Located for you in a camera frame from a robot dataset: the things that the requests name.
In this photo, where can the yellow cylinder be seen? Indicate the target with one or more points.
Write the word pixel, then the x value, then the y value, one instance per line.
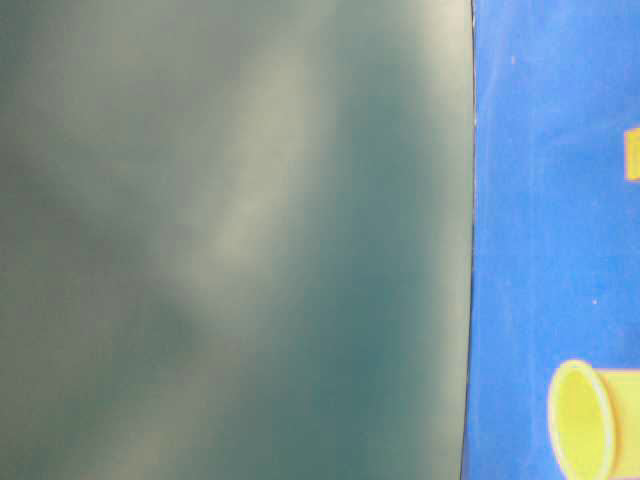
pixel 593 421

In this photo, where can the yellow block at edge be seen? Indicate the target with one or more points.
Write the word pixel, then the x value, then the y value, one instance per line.
pixel 632 154

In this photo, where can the blue mat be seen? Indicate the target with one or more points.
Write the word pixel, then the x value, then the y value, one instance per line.
pixel 556 228

